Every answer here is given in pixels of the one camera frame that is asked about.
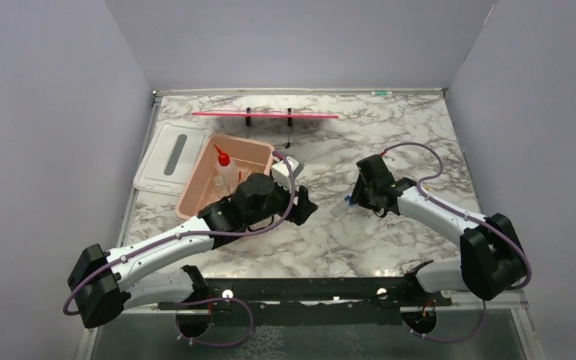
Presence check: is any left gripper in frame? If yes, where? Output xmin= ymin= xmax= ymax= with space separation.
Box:
xmin=245 ymin=175 xmax=317 ymax=227

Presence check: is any pink plastic bin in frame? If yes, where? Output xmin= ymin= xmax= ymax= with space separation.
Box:
xmin=175 ymin=133 xmax=275 ymax=221

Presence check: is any small glass jar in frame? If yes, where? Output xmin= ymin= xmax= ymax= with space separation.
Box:
xmin=212 ymin=175 xmax=231 ymax=199

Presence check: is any wash bottle red cap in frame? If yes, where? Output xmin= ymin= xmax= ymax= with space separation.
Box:
xmin=214 ymin=145 xmax=239 ymax=188

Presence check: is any white bin lid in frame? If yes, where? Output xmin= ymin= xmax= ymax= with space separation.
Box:
xmin=133 ymin=121 xmax=213 ymax=196

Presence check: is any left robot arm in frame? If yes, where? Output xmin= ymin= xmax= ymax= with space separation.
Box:
xmin=62 ymin=173 xmax=318 ymax=329

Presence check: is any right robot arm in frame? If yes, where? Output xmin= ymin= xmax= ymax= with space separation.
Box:
xmin=349 ymin=154 xmax=528 ymax=305

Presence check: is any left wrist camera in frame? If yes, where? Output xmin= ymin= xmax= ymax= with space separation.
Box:
xmin=271 ymin=155 xmax=304 ymax=191

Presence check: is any black base frame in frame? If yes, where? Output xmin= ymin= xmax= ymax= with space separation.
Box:
xmin=157 ymin=277 xmax=452 ymax=326

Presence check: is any black wire stand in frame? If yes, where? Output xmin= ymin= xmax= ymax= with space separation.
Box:
xmin=244 ymin=107 xmax=293 ymax=149

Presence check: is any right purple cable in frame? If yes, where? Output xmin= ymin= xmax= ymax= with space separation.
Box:
xmin=379 ymin=142 xmax=533 ymax=345

